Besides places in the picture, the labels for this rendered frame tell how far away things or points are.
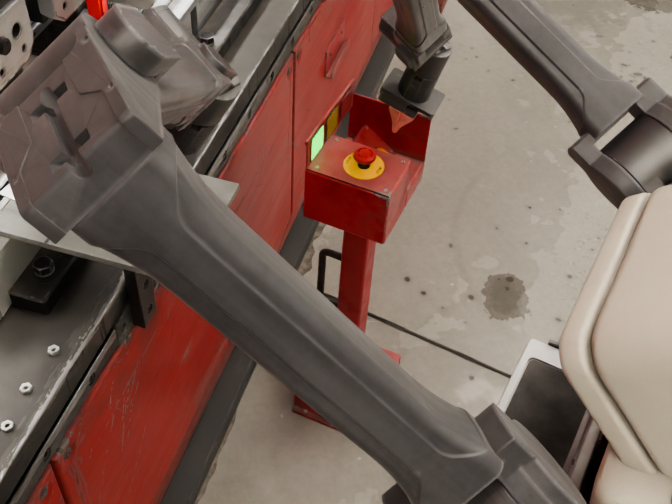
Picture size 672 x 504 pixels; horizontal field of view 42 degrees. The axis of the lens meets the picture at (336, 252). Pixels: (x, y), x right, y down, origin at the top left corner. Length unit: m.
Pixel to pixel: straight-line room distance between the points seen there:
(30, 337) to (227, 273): 0.76
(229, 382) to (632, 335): 1.59
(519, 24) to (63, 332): 0.68
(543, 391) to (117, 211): 0.61
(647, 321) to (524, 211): 2.06
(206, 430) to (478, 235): 0.99
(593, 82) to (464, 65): 2.30
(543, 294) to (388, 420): 1.94
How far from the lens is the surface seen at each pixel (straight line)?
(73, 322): 1.21
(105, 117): 0.44
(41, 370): 1.17
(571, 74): 0.91
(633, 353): 0.62
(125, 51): 0.50
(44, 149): 0.46
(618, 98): 0.91
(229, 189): 1.17
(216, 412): 2.08
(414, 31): 1.31
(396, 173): 1.54
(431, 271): 2.44
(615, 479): 0.71
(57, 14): 1.16
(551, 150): 2.90
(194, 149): 1.01
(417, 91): 1.50
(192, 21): 1.64
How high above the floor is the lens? 1.80
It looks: 47 degrees down
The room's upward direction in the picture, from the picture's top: 4 degrees clockwise
